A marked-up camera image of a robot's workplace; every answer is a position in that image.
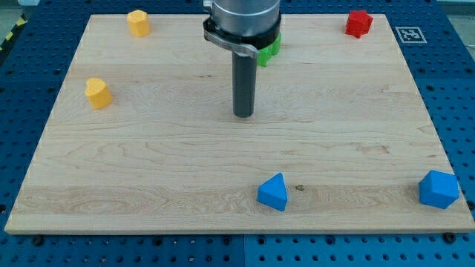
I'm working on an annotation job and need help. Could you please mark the black screw front right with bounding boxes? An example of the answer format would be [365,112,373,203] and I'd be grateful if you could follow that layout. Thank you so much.
[443,232,457,244]

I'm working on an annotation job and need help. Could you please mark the blue triangle block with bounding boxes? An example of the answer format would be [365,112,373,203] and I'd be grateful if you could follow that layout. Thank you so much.
[256,173,288,211]

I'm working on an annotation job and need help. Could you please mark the white fiducial marker tag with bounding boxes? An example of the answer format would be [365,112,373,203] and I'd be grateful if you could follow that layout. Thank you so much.
[396,26,427,44]

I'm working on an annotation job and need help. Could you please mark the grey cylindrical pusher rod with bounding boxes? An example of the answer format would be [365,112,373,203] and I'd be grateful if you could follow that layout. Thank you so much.
[232,53,257,118]

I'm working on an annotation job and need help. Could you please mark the green star block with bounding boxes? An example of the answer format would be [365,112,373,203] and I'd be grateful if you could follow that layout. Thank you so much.
[257,33,282,67]

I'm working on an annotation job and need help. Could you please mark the yellow hexagon block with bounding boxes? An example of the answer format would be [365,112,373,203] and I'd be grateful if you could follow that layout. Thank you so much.
[127,10,150,37]

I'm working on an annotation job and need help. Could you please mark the yellow heart block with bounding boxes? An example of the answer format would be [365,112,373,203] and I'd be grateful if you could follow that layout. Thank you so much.
[85,77,113,110]

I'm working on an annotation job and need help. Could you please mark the red star block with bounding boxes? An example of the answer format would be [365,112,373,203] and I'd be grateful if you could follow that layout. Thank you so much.
[344,10,373,39]

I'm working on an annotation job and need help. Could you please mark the blue cube block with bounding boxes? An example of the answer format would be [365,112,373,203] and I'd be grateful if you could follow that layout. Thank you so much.
[419,170,460,209]

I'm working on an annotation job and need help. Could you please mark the wooden board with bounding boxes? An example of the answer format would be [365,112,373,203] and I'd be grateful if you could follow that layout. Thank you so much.
[5,14,474,235]

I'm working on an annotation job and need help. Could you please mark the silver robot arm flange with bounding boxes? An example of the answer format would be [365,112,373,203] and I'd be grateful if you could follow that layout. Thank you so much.
[203,0,281,59]

